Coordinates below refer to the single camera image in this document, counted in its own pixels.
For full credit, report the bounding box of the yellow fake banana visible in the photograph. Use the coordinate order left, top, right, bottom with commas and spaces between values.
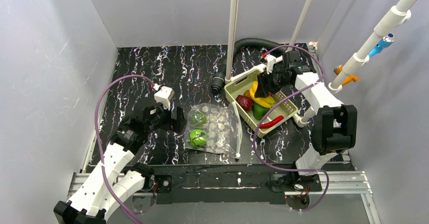
249, 81, 276, 108

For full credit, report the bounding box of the brown fake potato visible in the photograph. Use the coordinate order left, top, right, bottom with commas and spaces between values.
243, 90, 250, 98

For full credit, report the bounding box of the dark red fake fruit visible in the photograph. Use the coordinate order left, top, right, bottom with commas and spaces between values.
235, 95, 253, 112

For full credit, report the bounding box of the clear zip top bag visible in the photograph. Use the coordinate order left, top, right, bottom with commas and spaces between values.
184, 103, 243, 159

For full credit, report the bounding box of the red fake chili pepper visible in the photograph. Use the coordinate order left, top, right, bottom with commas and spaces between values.
260, 115, 284, 129

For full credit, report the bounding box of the green fake pepper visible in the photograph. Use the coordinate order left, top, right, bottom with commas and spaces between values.
252, 102, 270, 121

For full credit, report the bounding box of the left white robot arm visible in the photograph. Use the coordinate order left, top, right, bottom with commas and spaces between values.
53, 103, 187, 223

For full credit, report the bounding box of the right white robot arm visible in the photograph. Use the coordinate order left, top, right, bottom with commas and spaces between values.
255, 50, 357, 176

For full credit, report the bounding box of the green yellow fake lemon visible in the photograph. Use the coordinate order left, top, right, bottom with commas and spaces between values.
189, 110, 208, 128

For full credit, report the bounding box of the light green plastic basket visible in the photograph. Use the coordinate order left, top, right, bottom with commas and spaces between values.
224, 68, 298, 138

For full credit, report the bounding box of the orange clamp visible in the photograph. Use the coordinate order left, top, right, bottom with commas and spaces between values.
333, 65, 359, 87

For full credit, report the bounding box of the white pvc pipe right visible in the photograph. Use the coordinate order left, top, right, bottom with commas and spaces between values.
328, 0, 417, 94

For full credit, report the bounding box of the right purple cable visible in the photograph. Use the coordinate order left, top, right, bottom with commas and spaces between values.
252, 44, 330, 212

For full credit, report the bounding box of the purple cable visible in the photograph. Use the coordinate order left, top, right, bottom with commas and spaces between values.
252, 44, 330, 212
94, 74, 160, 224

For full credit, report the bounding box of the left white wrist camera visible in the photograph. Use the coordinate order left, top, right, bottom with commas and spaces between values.
154, 84, 175, 110

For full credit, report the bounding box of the white pvc pipe frame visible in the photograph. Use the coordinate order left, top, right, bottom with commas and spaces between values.
224, 0, 314, 83

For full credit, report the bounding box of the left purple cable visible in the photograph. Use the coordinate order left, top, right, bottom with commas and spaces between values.
94, 74, 160, 224

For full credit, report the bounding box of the black corrugated hose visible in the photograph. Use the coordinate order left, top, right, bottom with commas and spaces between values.
211, 37, 288, 95

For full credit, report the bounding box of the aluminium frame rail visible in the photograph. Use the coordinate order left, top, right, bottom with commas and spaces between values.
62, 171, 381, 224

